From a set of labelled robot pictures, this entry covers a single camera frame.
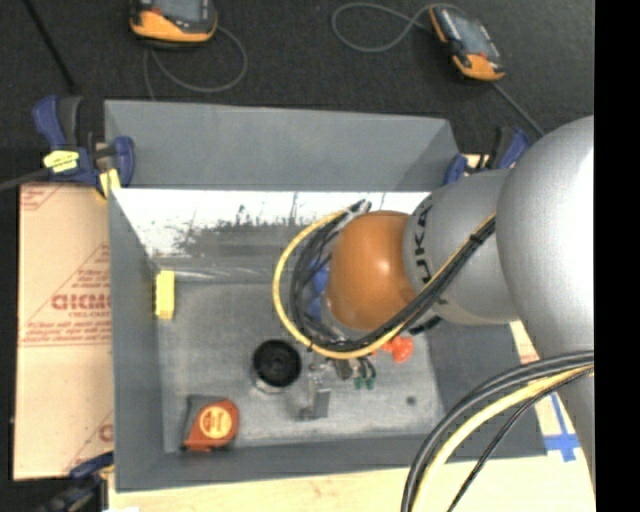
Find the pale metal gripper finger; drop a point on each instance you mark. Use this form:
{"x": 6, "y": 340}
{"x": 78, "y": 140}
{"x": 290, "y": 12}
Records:
{"x": 322, "y": 404}
{"x": 305, "y": 409}

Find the black round lid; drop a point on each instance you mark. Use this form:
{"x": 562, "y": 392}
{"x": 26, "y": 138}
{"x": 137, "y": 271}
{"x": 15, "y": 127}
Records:
{"x": 276, "y": 363}

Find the red-orange toy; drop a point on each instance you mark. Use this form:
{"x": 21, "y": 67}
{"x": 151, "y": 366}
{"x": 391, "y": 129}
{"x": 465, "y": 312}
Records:
{"x": 400, "y": 349}

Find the blue plastic thing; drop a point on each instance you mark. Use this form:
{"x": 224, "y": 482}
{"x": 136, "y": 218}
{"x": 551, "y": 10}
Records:
{"x": 320, "y": 292}

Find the orange tape measure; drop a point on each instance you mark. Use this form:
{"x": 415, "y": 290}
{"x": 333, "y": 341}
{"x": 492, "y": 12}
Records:
{"x": 212, "y": 424}

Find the grey metal bin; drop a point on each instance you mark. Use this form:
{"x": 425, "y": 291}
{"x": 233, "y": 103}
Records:
{"x": 215, "y": 340}

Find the yellow sponge block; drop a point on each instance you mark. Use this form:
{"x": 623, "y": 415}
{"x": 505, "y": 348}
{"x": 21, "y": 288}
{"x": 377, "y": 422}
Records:
{"x": 165, "y": 295}

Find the brown cardboard board, red print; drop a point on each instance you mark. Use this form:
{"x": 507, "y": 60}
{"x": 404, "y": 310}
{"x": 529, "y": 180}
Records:
{"x": 60, "y": 360}

